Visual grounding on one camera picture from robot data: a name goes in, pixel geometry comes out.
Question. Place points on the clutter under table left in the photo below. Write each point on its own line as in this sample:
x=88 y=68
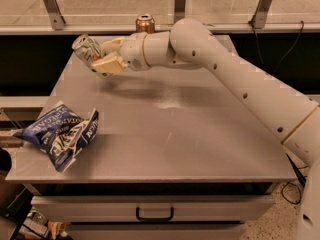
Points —
x=21 y=221

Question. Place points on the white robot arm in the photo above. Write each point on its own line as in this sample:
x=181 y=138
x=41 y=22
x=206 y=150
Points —
x=291 y=116

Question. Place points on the left metal rail bracket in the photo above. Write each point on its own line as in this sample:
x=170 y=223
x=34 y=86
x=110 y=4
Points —
x=56 y=19

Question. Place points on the right metal rail bracket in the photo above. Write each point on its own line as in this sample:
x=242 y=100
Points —
x=259 y=18

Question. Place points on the gold soda can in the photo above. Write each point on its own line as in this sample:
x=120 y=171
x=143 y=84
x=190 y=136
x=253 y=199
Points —
x=145 y=23

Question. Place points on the middle metal rail bracket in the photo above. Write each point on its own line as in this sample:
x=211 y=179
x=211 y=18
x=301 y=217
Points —
x=179 y=9

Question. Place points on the black drawer handle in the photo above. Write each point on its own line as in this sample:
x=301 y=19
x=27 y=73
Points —
x=151 y=215

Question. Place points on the metal rail bracket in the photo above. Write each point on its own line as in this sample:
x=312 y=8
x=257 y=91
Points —
x=259 y=18
x=56 y=19
x=179 y=9

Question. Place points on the silver green 7up can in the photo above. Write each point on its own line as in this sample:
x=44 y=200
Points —
x=88 y=51

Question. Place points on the blue white chip bag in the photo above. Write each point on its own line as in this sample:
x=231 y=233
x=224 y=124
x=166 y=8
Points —
x=61 y=134

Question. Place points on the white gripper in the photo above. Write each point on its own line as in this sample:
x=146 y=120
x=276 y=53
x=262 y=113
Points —
x=132 y=52

